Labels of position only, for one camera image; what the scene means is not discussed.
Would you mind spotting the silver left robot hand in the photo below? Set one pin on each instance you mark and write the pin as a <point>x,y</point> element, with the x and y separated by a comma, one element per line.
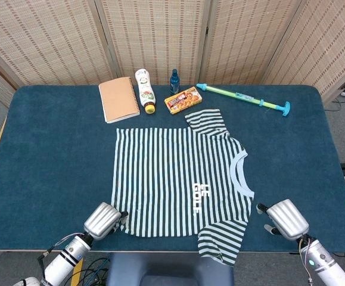
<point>102,220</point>

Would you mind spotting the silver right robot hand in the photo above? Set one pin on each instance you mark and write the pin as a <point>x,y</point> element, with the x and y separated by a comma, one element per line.
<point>288,219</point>

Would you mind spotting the green white striped t-shirt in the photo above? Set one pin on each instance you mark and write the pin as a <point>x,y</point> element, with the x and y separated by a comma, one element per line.
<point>160,178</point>

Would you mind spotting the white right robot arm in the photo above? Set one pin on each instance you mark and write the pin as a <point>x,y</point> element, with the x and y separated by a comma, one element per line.
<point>324,265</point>

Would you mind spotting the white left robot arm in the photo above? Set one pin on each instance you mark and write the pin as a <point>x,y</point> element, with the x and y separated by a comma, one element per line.
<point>68,259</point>

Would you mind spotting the blue carpet table cover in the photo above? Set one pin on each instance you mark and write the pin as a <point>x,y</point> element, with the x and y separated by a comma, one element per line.
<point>56,149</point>

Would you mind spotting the brown spiral notebook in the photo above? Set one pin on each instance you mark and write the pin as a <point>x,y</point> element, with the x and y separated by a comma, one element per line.
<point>118,99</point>

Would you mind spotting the green blue water gun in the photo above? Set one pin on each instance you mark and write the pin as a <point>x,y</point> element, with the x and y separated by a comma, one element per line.
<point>234,94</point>

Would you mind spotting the white bottle yellow cap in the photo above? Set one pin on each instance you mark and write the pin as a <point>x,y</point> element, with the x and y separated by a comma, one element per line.
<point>144,89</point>

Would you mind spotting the yellow curry box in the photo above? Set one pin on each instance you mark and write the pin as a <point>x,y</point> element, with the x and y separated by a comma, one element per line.
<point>182,100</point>

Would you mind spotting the blue spray bottle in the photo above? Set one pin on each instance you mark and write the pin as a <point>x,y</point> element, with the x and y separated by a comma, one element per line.
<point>174,85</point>

